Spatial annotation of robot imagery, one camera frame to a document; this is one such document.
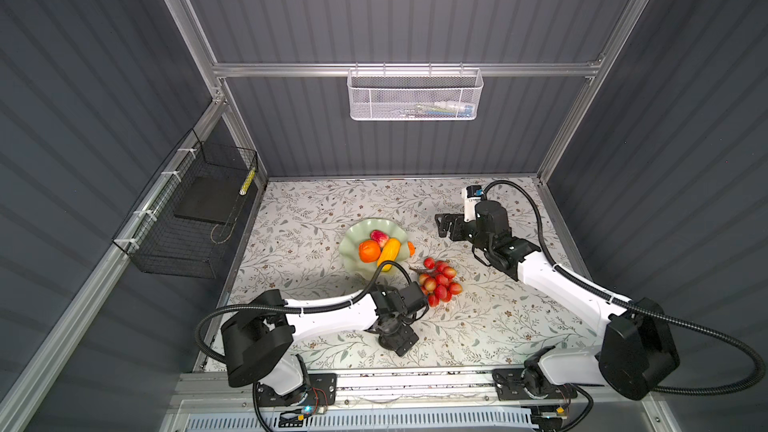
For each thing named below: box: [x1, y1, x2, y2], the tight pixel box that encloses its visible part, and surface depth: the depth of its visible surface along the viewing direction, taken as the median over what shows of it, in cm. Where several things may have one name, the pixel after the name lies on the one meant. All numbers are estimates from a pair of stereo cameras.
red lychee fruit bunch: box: [409, 258, 463, 307], surface depth 88 cm
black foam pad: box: [174, 176, 243, 224], surface depth 77 cm
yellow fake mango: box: [377, 237, 402, 272], surface depth 97 cm
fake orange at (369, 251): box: [358, 240, 381, 263], surface depth 96 cm
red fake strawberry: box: [370, 229, 389, 249], surface depth 100 cm
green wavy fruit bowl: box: [338, 218, 410, 281], surface depth 100 cm
